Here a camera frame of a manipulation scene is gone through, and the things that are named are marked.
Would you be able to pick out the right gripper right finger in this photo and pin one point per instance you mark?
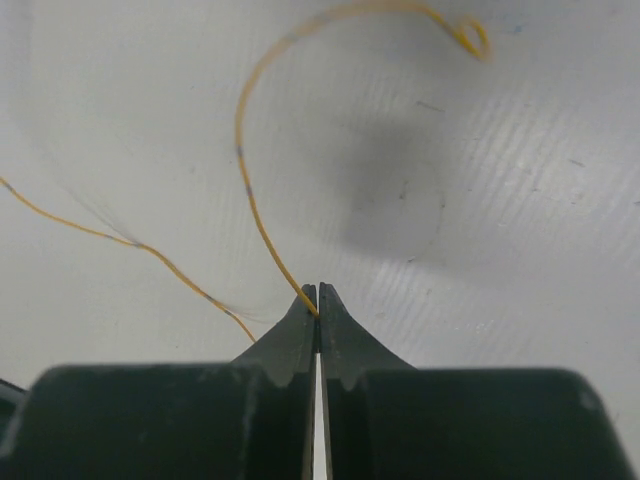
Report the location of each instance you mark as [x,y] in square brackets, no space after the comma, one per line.
[385,419]

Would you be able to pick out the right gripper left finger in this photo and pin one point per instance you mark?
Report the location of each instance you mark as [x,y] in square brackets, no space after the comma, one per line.
[250,418]

